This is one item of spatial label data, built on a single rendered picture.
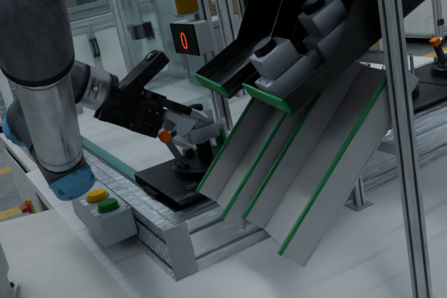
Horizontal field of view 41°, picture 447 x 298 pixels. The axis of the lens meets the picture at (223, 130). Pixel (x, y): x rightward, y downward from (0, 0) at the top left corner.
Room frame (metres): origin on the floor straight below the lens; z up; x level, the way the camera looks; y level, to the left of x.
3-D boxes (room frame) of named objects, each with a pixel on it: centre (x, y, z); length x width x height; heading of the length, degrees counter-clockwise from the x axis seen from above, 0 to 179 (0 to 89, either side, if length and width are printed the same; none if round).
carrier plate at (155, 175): (1.15, 0.05, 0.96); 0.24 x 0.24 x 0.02; 26
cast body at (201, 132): (1.16, 0.04, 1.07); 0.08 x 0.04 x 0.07; 116
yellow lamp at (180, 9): (1.37, 0.02, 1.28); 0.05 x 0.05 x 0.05
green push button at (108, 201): (1.07, 0.25, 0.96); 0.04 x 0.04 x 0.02
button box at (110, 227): (1.13, 0.28, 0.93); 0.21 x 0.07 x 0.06; 26
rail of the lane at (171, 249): (1.33, 0.30, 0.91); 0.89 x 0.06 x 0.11; 26
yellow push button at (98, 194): (1.13, 0.28, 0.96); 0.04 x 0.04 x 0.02
